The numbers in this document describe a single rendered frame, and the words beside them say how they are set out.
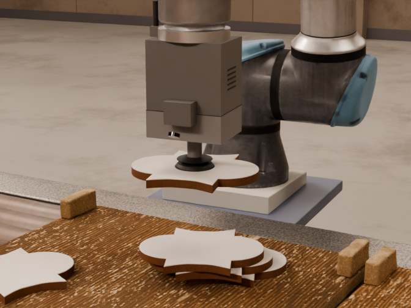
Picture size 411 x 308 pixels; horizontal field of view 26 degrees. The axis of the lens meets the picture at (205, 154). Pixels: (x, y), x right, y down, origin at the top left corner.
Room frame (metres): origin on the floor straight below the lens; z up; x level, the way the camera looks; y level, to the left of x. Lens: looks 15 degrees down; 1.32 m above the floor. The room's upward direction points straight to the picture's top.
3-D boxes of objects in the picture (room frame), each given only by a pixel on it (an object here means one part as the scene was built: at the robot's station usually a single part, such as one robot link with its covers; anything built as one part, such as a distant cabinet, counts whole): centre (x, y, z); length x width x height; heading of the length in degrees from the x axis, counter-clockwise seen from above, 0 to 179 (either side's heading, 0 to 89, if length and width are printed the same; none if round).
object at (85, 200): (1.14, 0.17, 0.95); 0.06 x 0.02 x 0.03; 150
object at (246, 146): (1.44, -0.07, 0.95); 0.15 x 0.15 x 0.10
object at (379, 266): (0.92, -0.19, 0.95); 0.06 x 0.02 x 0.03; 148
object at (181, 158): (0.92, 0.01, 1.08); 0.04 x 0.04 x 0.02
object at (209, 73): (0.91, 0.02, 1.16); 0.10 x 0.09 x 0.16; 158
